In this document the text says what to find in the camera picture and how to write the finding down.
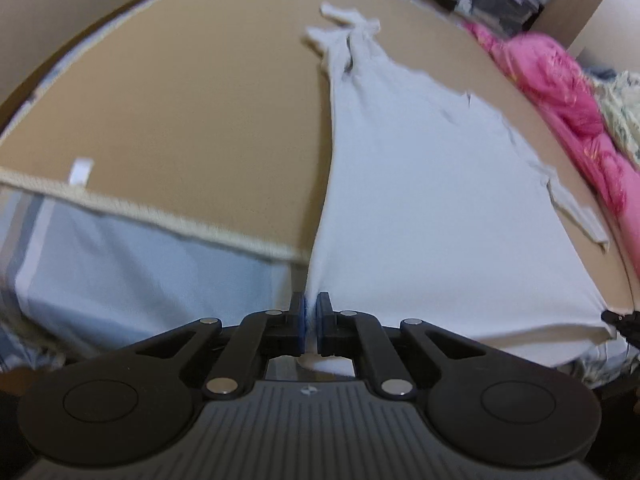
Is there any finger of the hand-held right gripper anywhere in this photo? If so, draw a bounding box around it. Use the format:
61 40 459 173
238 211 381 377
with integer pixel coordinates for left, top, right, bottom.
601 309 640 350

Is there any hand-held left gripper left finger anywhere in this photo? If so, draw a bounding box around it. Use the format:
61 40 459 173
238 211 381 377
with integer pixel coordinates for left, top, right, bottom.
123 292 307 402

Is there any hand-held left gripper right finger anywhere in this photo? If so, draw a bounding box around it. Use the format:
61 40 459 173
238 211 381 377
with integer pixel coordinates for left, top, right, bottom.
317 292 497 402

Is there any white garment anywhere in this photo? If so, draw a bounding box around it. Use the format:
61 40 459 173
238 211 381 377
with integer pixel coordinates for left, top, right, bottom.
300 2 615 377

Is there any blue striped bed sheet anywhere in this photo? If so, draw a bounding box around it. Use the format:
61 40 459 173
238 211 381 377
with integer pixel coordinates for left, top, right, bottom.
0 184 307 377

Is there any pale floral quilt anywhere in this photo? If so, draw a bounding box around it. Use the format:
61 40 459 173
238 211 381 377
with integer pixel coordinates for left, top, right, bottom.
580 67 640 171

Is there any pink duvet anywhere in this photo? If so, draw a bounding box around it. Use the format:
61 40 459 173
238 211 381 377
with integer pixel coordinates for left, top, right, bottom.
462 20 640 282

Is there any tan blanket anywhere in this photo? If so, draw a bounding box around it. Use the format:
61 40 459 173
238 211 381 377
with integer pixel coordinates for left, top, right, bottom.
0 0 640 312

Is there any white blanket label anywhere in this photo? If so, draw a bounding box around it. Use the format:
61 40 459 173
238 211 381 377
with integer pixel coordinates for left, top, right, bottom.
67 157 95 189

